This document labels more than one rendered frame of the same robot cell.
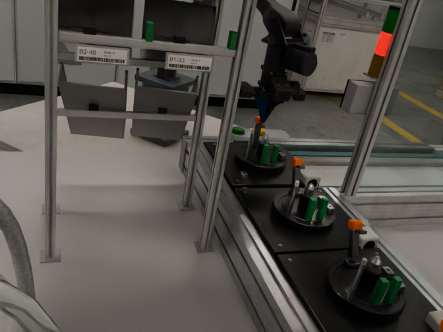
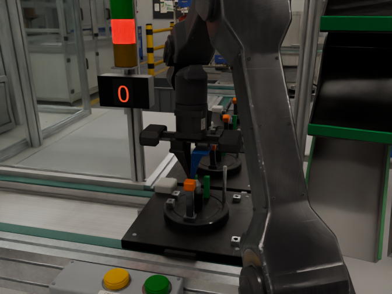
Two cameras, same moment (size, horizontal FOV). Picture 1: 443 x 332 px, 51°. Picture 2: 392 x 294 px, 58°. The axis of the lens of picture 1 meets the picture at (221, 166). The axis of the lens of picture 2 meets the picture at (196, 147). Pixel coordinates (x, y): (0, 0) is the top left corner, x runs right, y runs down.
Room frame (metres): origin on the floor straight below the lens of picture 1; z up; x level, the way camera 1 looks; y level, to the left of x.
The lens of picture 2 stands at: (1.65, 0.28, 1.37)
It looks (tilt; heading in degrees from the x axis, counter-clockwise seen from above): 21 degrees down; 216
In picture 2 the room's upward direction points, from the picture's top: straight up
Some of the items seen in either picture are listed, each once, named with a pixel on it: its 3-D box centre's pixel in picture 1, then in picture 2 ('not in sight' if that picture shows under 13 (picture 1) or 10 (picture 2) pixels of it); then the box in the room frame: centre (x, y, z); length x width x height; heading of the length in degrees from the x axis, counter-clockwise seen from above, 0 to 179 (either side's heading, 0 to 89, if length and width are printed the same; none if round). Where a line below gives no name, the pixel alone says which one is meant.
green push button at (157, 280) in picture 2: (237, 131); (157, 287); (1.32, -0.03, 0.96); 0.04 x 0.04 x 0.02
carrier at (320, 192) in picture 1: (306, 199); (216, 152); (0.88, -0.20, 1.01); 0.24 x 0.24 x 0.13; 23
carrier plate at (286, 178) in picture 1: (259, 165); (196, 217); (1.12, -0.10, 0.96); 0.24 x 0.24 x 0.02; 23
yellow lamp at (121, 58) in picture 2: (381, 65); (125, 54); (1.08, -0.32, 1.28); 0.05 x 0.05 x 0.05
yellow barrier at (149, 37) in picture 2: not in sight; (173, 46); (-5.44, -5.48, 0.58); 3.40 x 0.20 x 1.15; 22
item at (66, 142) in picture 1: (150, 141); not in sight; (1.38, 0.25, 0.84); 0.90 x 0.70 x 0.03; 67
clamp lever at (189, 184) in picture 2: (258, 131); (191, 196); (1.16, -0.08, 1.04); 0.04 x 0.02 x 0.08; 23
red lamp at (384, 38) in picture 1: (388, 44); (123, 31); (1.08, -0.32, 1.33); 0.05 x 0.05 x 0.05
